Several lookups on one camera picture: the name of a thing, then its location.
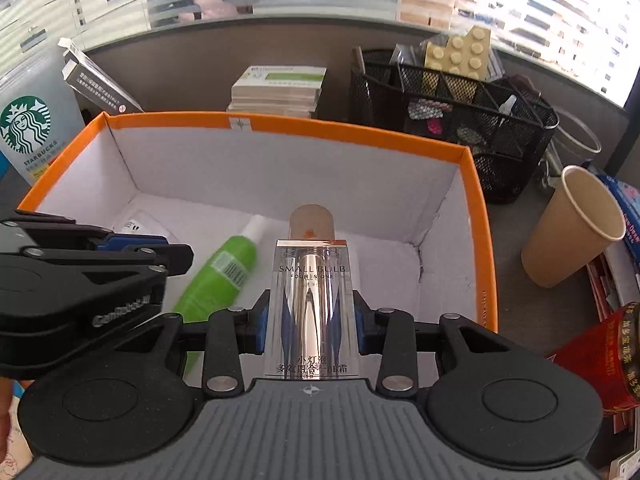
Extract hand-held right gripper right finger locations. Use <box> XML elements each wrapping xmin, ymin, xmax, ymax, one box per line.
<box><xmin>351</xmin><ymin>292</ymin><xmax>521</xmax><ymax>397</ymax></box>

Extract silver cosmetic tube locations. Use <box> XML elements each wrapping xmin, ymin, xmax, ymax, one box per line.
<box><xmin>261</xmin><ymin>203</ymin><xmax>362</xmax><ymax>380</ymax></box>

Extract clear cup with green logo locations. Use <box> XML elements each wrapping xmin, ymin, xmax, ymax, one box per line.
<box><xmin>0</xmin><ymin>54</ymin><xmax>87</xmax><ymax>187</ymax></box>

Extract white sachet packet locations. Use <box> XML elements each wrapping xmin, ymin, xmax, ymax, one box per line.
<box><xmin>112</xmin><ymin>207</ymin><xmax>182</xmax><ymax>252</ymax></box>

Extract brown paper cup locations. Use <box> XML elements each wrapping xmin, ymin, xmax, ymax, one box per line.
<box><xmin>520</xmin><ymin>164</ymin><xmax>628</xmax><ymax>289</ymax></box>

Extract person's left hand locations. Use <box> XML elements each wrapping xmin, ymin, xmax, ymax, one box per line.
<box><xmin>0</xmin><ymin>379</ymin><xmax>28</xmax><ymax>466</ymax></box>

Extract open grey white carton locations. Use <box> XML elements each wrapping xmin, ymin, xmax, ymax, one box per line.
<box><xmin>57</xmin><ymin>37</ymin><xmax>147</xmax><ymax>114</ymax></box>

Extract green plastic bottle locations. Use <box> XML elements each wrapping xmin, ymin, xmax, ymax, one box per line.
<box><xmin>172</xmin><ymin>213</ymin><xmax>271</xmax><ymax>324</ymax></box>

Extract red white leaflets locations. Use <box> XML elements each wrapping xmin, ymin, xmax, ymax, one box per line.
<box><xmin>584</xmin><ymin>252</ymin><xmax>640</xmax><ymax>322</ymax></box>

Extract beige building brick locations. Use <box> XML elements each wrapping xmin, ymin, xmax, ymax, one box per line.
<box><xmin>423</xmin><ymin>24</ymin><xmax>494</xmax><ymax>81</ymax></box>

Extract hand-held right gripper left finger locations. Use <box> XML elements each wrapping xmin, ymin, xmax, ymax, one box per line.
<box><xmin>97</xmin><ymin>290</ymin><xmax>274</xmax><ymax>397</ymax></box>

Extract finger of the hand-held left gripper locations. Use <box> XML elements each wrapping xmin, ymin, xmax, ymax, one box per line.
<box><xmin>20</xmin><ymin>243</ymin><xmax>195</xmax><ymax>279</ymax></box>
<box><xmin>0</xmin><ymin>212</ymin><xmax>169</xmax><ymax>254</ymax></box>

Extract stack of booklets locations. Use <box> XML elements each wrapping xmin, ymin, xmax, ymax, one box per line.
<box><xmin>227</xmin><ymin>64</ymin><xmax>329</xmax><ymax>121</ymax></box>

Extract pink plush toy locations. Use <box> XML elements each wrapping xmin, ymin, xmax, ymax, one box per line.
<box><xmin>177</xmin><ymin>0</ymin><xmax>239</xmax><ymax>24</ymax></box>

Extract orange cardboard box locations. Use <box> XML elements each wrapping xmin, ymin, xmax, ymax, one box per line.
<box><xmin>17</xmin><ymin>111</ymin><xmax>500</xmax><ymax>335</ymax></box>

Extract red printed can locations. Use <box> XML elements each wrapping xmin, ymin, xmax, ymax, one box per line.
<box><xmin>549</xmin><ymin>302</ymin><xmax>640</xmax><ymax>417</ymax></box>

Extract black mesh desk organizer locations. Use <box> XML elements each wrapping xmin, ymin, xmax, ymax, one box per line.
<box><xmin>349</xmin><ymin>47</ymin><xmax>559</xmax><ymax>206</ymax></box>

